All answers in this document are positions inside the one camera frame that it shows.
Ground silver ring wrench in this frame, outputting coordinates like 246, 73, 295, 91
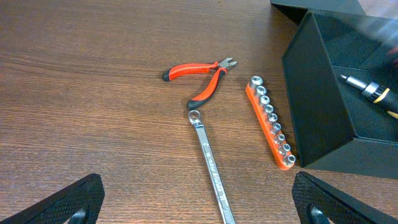
188, 110, 236, 224

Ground red diagonal cutters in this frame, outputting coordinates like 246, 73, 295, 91
161, 57, 238, 111

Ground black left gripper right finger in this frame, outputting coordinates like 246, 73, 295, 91
292, 171, 397, 224

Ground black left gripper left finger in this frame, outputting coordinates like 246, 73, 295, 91
1, 174, 105, 223

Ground black yellow screwdriver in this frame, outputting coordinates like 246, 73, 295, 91
340, 74, 397, 119

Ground black cardboard box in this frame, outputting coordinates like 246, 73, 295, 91
273, 1, 397, 179

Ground orange socket rail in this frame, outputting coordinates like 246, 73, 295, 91
245, 76, 296, 170

